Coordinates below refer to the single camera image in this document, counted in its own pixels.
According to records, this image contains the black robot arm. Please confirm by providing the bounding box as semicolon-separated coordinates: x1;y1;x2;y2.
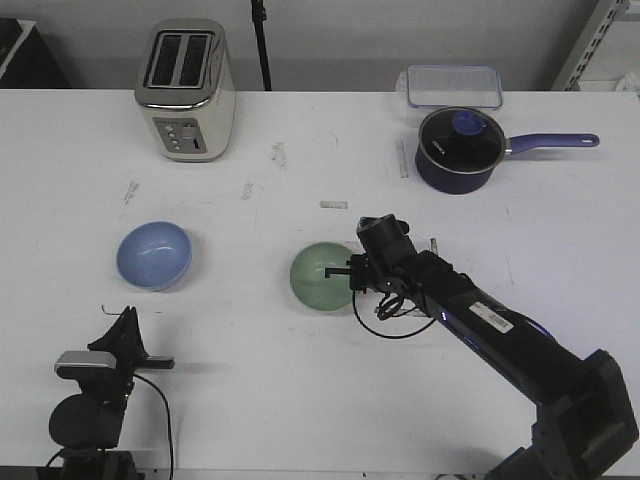
324;214;639;479
48;306;175;479

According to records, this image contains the blue bowl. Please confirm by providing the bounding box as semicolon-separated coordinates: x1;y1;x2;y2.
115;221;193;291

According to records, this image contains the blue saucepan with handle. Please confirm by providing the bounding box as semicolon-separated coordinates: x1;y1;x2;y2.
415;106;600;195

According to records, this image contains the cream silver toaster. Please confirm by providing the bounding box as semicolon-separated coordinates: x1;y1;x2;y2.
134;18;236;163

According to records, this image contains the black tripod pole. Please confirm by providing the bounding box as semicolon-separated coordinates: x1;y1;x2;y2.
251;0;272;91

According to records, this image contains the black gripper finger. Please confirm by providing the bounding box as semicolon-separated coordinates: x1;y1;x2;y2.
129;306;148;358
88;306;131;352
324;260;352;278

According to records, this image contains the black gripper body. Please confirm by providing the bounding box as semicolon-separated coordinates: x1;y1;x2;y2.
79;353;175;412
349;214;418;295

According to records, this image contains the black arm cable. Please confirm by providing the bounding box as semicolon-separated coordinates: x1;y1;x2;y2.
351;289;446;340
130;373;175;480

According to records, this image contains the glass pot lid blue knob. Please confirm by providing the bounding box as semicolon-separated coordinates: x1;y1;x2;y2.
419;107;506;174

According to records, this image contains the clear plastic food container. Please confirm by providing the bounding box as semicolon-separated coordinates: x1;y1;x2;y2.
396;64;503;109

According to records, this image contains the green bowl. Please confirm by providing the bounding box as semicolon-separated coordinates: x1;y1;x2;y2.
289;242;352;312

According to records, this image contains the white slotted shelf upright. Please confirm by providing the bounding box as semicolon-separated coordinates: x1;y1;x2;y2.
550;0;627;91

